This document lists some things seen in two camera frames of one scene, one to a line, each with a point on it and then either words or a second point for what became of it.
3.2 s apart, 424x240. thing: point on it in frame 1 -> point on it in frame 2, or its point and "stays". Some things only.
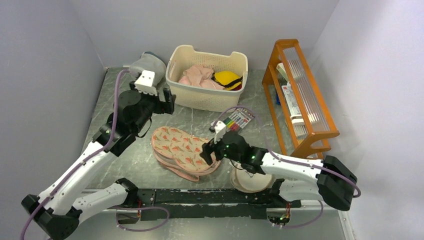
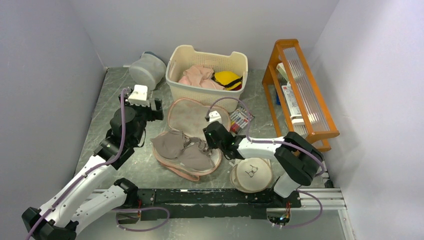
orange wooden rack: (303, 121) stays
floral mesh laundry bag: (179, 151) -> (192, 117)
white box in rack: (290, 101) stays
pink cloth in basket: (200, 76) stays
